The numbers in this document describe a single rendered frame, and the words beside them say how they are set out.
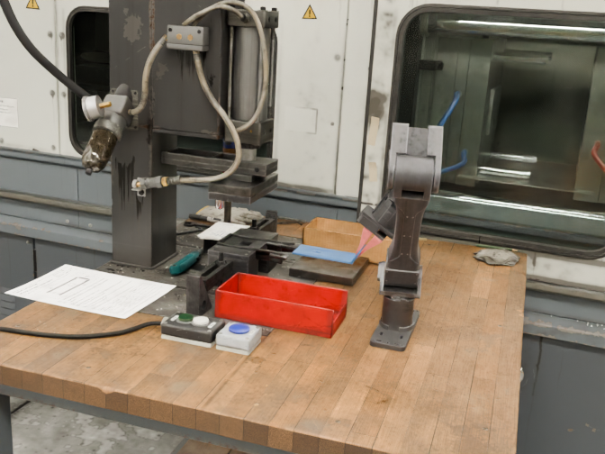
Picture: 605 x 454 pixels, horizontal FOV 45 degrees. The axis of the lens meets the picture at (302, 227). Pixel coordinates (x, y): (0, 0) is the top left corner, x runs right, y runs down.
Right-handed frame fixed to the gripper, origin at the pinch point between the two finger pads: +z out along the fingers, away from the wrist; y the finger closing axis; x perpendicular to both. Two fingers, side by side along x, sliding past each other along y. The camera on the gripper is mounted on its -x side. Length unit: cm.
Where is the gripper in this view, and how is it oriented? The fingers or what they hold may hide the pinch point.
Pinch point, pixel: (359, 252)
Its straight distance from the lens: 163.9
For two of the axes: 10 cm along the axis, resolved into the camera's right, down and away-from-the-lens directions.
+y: -7.8, -6.2, 1.0
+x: -3.0, 2.3, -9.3
